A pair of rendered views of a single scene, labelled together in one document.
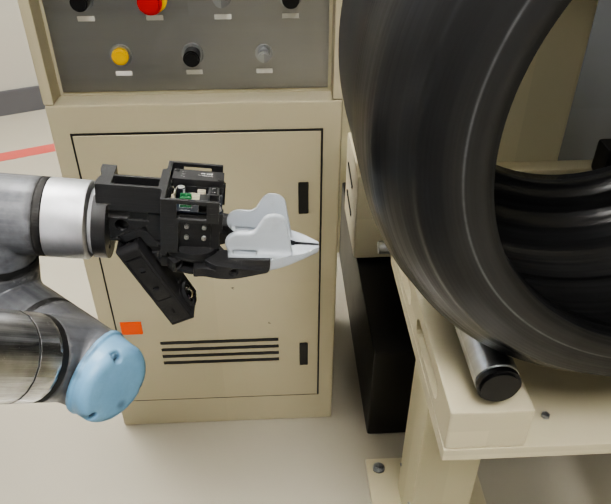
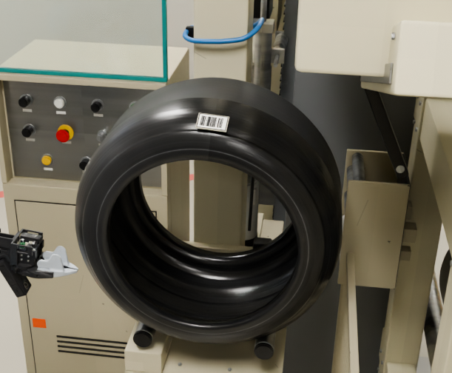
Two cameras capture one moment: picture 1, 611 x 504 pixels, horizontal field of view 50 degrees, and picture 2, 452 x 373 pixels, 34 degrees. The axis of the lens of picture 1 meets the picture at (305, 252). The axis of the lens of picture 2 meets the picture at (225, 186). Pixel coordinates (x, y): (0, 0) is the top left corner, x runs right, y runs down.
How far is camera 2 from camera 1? 119 cm
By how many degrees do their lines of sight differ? 13
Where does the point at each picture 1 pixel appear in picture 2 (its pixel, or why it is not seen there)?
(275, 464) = not seen: outside the picture
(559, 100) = (234, 215)
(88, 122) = (24, 194)
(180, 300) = (20, 286)
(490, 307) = (120, 298)
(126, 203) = (0, 243)
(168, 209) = (13, 247)
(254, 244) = (48, 266)
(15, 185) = not seen: outside the picture
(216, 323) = (92, 327)
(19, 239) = not seen: outside the picture
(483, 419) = (138, 355)
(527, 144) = (222, 235)
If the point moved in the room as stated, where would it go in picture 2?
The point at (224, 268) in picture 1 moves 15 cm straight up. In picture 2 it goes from (33, 273) to (27, 217)
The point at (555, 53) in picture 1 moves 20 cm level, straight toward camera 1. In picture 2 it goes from (226, 193) to (183, 225)
